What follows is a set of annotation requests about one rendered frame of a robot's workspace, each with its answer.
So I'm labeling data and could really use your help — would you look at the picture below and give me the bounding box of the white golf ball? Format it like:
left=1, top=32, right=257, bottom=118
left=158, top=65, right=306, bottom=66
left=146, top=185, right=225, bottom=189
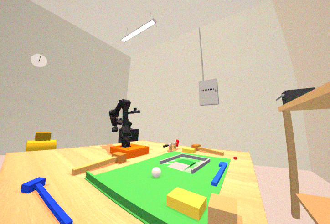
left=151, top=167, right=161, bottom=178

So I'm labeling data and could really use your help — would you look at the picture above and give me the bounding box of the green flat mat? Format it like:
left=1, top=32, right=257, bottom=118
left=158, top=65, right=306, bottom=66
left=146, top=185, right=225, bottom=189
left=95, top=151, right=231, bottom=224

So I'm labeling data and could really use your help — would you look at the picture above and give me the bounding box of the yellow rectangular block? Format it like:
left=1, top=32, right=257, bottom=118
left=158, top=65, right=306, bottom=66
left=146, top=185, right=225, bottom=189
left=182, top=148, right=196, bottom=153
left=166, top=187, right=207, bottom=220

